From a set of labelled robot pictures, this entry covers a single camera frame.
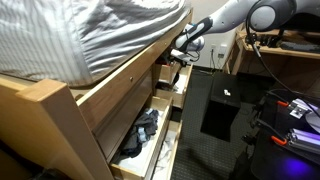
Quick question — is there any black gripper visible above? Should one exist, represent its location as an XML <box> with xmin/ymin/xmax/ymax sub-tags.
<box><xmin>167</xmin><ymin>58</ymin><xmax>184</xmax><ymax>69</ymax></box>

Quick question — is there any black box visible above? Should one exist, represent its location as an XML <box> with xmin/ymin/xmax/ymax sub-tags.
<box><xmin>199</xmin><ymin>71</ymin><xmax>242</xmax><ymax>143</ymax></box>

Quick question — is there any grey and blue clothes pile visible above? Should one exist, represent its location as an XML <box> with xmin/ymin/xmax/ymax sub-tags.
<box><xmin>119</xmin><ymin>108</ymin><xmax>160</xmax><ymax>159</ymax></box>

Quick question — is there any small black desk gadget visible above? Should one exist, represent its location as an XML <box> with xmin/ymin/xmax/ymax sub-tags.
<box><xmin>258</xmin><ymin>34</ymin><xmax>273</xmax><ymax>48</ymax></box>

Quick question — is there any beige and white clothes pile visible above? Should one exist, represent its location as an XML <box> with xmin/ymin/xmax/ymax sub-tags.
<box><xmin>153</xmin><ymin>130</ymin><xmax>177</xmax><ymax>178</ymax></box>

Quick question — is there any mattress with grey striped sheet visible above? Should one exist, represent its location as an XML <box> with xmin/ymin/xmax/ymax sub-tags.
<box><xmin>0</xmin><ymin>0</ymin><xmax>192</xmax><ymax>88</ymax></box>

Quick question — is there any wooden desk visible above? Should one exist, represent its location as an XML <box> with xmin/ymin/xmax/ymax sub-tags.
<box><xmin>226</xmin><ymin>23</ymin><xmax>320</xmax><ymax>98</ymax></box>

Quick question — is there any silver aluminium extrusion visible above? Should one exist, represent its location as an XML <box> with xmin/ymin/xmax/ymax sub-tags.
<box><xmin>287</xmin><ymin>97</ymin><xmax>319</xmax><ymax>120</ymax></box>
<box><xmin>285</xmin><ymin>128</ymin><xmax>320</xmax><ymax>156</ymax></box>

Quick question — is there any black monitor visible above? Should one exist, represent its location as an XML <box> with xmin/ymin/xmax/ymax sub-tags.
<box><xmin>283</xmin><ymin>18</ymin><xmax>320</xmax><ymax>38</ymax></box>

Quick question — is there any black robot cart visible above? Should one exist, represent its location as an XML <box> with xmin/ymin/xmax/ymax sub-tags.
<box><xmin>231</xmin><ymin>88</ymin><xmax>320</xmax><ymax>180</ymax></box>

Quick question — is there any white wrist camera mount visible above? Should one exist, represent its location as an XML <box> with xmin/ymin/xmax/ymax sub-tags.
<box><xmin>170</xmin><ymin>49</ymin><xmax>194</xmax><ymax>64</ymax></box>

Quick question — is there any thin black power cable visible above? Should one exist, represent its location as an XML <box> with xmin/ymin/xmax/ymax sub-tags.
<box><xmin>209</xmin><ymin>49</ymin><xmax>216</xmax><ymax>69</ymax></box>

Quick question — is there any white wall plate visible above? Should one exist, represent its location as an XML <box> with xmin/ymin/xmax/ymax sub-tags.
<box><xmin>218</xmin><ymin>44</ymin><xmax>228</xmax><ymax>58</ymax></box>

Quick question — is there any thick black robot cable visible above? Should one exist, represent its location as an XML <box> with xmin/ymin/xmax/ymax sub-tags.
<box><xmin>244</xmin><ymin>0</ymin><xmax>320</xmax><ymax>118</ymax></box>

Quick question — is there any black clamp with orange handle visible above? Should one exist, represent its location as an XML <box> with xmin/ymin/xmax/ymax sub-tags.
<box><xmin>263</xmin><ymin>89</ymin><xmax>290</xmax><ymax>108</ymax></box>
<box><xmin>256</xmin><ymin>118</ymin><xmax>288</xmax><ymax>147</ymax></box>

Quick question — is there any light wooden bed frame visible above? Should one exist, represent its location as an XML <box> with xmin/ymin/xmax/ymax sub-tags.
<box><xmin>0</xmin><ymin>8</ymin><xmax>194</xmax><ymax>180</ymax></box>

